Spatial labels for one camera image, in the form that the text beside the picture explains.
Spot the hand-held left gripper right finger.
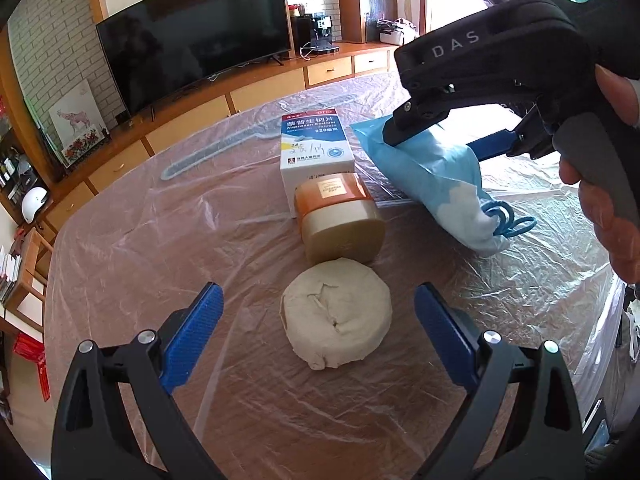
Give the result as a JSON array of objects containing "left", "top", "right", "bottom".
[{"left": 413, "top": 282, "right": 586, "bottom": 480}]

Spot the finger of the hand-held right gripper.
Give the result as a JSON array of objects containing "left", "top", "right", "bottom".
[
  {"left": 467, "top": 109, "right": 556, "bottom": 162},
  {"left": 382, "top": 91, "right": 501, "bottom": 147}
]

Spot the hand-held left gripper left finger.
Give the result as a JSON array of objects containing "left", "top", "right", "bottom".
[{"left": 51, "top": 282, "right": 228, "bottom": 480}]

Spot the blue and white plastic bag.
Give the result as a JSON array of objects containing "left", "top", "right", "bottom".
[{"left": 349, "top": 114, "right": 538, "bottom": 256}]

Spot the white medicine box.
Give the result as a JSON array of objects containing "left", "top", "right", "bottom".
[{"left": 279, "top": 107, "right": 356, "bottom": 218}]

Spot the white tissue roll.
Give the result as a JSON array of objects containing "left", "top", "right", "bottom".
[{"left": 278, "top": 257, "right": 393, "bottom": 372}]

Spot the orange lid jar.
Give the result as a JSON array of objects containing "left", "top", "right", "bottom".
[{"left": 293, "top": 172, "right": 387, "bottom": 266}]

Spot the person's right hand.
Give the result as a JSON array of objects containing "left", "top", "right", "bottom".
[{"left": 559, "top": 65, "right": 640, "bottom": 286}]

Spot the clear plastic table sheet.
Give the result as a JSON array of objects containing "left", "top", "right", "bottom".
[{"left": 44, "top": 71, "right": 626, "bottom": 480}]

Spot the white storage box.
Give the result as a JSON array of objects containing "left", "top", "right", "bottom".
[{"left": 377, "top": 17, "right": 418, "bottom": 45}]

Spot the black coffee machine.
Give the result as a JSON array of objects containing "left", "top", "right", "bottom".
[{"left": 310, "top": 14, "right": 341, "bottom": 55}]

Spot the black speaker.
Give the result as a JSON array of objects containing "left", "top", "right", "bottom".
[{"left": 291, "top": 16, "right": 312, "bottom": 58}]

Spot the red paper bag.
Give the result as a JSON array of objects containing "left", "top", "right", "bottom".
[{"left": 12, "top": 332, "right": 52, "bottom": 403}]

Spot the small wooden side table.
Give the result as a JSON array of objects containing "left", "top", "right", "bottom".
[{"left": 2, "top": 227, "right": 55, "bottom": 333}]

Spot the stack of books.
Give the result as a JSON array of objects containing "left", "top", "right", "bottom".
[{"left": 0, "top": 245, "right": 23, "bottom": 306}]

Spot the white helmet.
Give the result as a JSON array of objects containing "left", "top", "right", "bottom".
[{"left": 22, "top": 186, "right": 51, "bottom": 224}]

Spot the red flower picture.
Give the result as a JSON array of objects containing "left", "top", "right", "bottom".
[{"left": 61, "top": 129, "right": 112, "bottom": 167}]

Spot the black flat screen television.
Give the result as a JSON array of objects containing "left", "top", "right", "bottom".
[{"left": 96, "top": 0, "right": 293, "bottom": 118}]

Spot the giraffe picture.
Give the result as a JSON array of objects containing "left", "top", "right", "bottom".
[{"left": 48, "top": 79, "right": 106, "bottom": 148}]

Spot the wooden wall cabinet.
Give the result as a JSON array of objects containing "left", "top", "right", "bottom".
[{"left": 0, "top": 0, "right": 426, "bottom": 261}]

